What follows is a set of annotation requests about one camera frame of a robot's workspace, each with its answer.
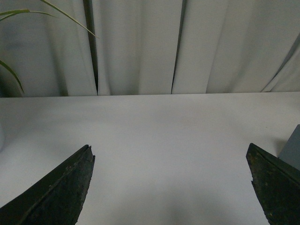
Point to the gray square base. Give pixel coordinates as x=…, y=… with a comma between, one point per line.
x=291, y=151

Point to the green spider plant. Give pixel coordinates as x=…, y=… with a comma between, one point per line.
x=7, y=14

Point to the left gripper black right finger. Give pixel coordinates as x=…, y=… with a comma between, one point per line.
x=276, y=185

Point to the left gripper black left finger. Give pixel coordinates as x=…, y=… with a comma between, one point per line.
x=57, y=198

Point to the white curtain backdrop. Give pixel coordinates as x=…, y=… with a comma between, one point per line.
x=151, y=47

